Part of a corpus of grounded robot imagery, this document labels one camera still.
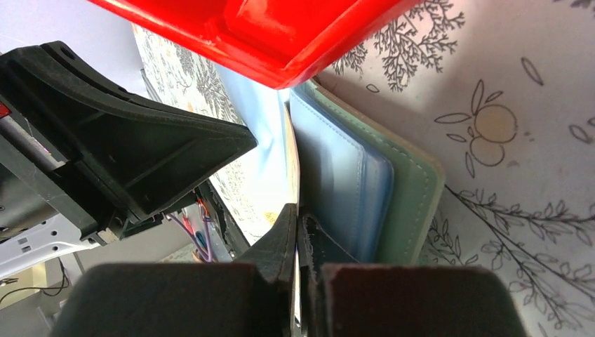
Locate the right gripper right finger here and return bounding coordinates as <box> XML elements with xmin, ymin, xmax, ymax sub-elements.
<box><xmin>297</xmin><ymin>214</ymin><xmax>526</xmax><ymax>336</ymax></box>

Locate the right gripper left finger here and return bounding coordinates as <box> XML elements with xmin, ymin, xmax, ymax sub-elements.
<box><xmin>51</xmin><ymin>204</ymin><xmax>298</xmax><ymax>336</ymax></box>

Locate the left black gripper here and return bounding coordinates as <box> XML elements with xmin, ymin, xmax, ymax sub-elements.
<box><xmin>0</xmin><ymin>41</ymin><xmax>258</xmax><ymax>280</ymax></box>

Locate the green card holder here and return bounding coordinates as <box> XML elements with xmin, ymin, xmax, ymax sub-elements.
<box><xmin>217</xmin><ymin>66</ymin><xmax>445</xmax><ymax>265</ymax></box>

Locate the orange credit card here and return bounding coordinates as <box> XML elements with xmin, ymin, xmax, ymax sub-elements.
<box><xmin>283</xmin><ymin>103</ymin><xmax>300</xmax><ymax>206</ymax></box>

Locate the red plastic bin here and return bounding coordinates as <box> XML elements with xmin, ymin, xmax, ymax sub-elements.
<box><xmin>97</xmin><ymin>0</ymin><xmax>414</xmax><ymax>89</ymax></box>

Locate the floral patterned mat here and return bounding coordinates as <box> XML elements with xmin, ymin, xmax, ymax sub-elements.
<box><xmin>132</xmin><ymin>1</ymin><xmax>594</xmax><ymax>336</ymax></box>

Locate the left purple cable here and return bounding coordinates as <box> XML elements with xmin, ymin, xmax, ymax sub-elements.
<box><xmin>165</xmin><ymin>211</ymin><xmax>215</xmax><ymax>264</ymax></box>

